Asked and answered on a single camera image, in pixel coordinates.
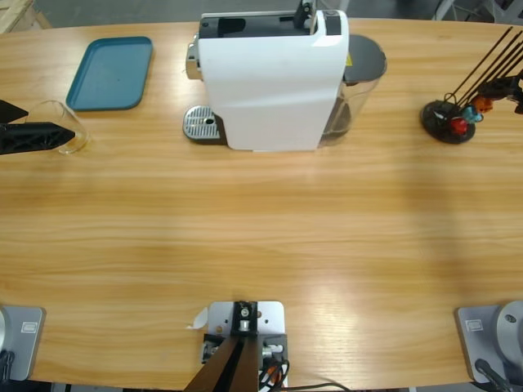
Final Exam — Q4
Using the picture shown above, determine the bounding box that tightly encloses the clear drinking glass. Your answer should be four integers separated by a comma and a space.
26, 99, 92, 156

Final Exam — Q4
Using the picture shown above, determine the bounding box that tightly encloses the white capsule coffee machine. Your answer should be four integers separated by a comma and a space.
182, 0, 351, 154

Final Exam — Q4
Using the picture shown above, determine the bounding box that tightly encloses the orange coffee capsule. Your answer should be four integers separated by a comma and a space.
472, 96, 495, 114

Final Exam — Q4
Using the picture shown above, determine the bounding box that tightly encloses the blue coffee capsule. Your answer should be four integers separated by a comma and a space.
460, 105, 485, 124

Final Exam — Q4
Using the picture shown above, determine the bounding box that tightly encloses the black capsule holder with rods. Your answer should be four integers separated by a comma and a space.
419, 26, 523, 145

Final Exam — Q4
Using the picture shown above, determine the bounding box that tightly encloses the teal plastic tray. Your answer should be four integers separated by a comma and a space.
65, 36, 154, 112

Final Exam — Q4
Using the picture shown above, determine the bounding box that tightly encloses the wooden pallet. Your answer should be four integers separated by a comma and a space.
0, 0, 52, 36

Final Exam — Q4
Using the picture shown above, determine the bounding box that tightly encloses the clear water tank dark lid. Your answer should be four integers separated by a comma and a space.
320, 33, 388, 148

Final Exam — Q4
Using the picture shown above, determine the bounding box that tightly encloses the silver slotted drip tray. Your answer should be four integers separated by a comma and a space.
182, 105, 228, 146

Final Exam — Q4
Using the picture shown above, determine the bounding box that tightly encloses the white paper scrap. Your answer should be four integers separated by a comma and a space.
186, 306, 210, 331

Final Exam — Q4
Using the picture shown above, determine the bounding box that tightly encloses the white metal frame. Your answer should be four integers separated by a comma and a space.
432, 0, 523, 24

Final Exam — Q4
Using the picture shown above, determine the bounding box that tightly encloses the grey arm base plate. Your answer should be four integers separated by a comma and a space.
0, 305, 47, 381
455, 300, 523, 385

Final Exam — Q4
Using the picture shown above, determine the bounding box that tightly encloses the black cable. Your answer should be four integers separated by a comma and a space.
476, 358, 514, 392
281, 380, 351, 392
0, 349, 16, 381

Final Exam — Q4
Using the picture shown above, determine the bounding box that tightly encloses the white mount plate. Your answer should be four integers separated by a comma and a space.
202, 301, 290, 389

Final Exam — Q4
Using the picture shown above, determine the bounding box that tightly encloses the dark camera post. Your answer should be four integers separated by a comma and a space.
182, 301, 262, 392

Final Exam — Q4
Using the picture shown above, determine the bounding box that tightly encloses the orange cable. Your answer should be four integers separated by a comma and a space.
259, 361, 289, 389

